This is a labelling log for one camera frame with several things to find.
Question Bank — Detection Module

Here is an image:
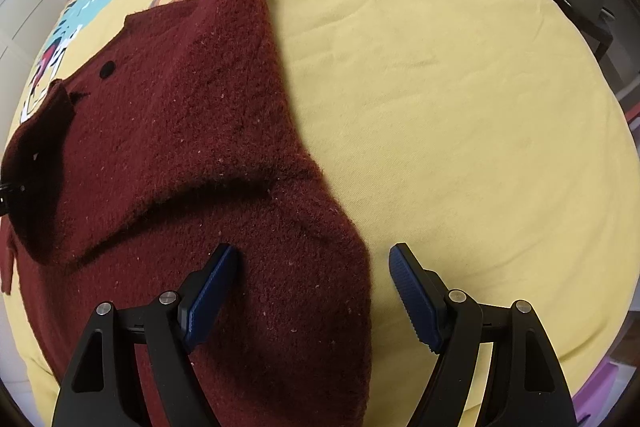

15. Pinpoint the yellow printed bed sheet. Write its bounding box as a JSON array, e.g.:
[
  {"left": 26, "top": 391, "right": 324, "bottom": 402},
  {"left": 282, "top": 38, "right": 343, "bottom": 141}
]
[{"left": 0, "top": 0, "right": 632, "bottom": 427}]

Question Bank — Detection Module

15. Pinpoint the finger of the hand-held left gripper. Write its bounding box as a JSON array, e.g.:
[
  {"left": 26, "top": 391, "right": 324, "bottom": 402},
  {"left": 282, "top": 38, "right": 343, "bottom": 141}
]
[{"left": 0, "top": 181, "right": 25, "bottom": 215}]

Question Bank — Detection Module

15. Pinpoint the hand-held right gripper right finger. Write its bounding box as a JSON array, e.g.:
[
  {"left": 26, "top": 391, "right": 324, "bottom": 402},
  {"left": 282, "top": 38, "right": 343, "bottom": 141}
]
[{"left": 389, "top": 243, "right": 578, "bottom": 427}]

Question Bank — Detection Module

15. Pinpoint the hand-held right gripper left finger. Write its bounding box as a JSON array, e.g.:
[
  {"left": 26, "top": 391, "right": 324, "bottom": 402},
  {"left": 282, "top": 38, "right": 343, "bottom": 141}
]
[{"left": 52, "top": 243, "right": 238, "bottom": 427}]

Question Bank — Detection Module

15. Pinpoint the maroon knit sweater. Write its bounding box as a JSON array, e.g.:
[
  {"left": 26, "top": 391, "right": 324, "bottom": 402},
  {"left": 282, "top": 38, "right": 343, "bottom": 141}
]
[{"left": 0, "top": 0, "right": 373, "bottom": 427}]

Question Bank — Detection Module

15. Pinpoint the purple plastic item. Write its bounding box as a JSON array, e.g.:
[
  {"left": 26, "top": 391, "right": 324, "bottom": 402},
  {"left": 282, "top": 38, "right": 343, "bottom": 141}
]
[{"left": 572, "top": 357, "right": 636, "bottom": 427}]

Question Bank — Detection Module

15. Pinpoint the white wardrobe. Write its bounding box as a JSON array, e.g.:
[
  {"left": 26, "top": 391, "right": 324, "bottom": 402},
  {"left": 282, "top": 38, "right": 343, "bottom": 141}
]
[{"left": 0, "top": 0, "right": 71, "bottom": 108}]

